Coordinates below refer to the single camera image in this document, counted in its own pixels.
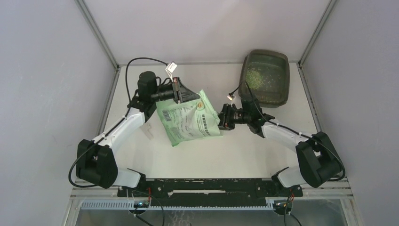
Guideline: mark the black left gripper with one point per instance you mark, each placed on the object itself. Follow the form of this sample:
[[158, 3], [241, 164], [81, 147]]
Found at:
[[181, 93]]

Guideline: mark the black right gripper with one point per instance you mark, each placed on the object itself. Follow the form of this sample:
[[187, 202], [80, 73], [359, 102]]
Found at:
[[224, 118]]

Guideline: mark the green cat litter bag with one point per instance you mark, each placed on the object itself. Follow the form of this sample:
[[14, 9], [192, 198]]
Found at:
[[195, 119]]

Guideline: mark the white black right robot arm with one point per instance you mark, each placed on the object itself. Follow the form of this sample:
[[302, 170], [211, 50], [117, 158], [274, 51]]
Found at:
[[318, 160]]

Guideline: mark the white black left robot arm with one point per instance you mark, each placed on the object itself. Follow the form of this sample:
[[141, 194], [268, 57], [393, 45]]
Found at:
[[96, 162]]

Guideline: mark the green litter in box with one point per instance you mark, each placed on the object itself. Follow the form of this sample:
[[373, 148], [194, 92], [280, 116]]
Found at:
[[266, 82]]

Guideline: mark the dark grey litter box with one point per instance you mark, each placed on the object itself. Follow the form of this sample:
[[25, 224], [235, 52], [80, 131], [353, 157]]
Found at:
[[265, 57]]

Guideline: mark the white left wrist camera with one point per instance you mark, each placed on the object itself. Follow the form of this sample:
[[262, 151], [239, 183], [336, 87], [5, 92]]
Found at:
[[170, 68]]

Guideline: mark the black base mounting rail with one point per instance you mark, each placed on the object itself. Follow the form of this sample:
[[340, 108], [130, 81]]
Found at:
[[225, 191]]

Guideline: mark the white slotted cable duct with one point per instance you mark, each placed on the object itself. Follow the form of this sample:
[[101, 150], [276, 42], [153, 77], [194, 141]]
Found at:
[[265, 204]]

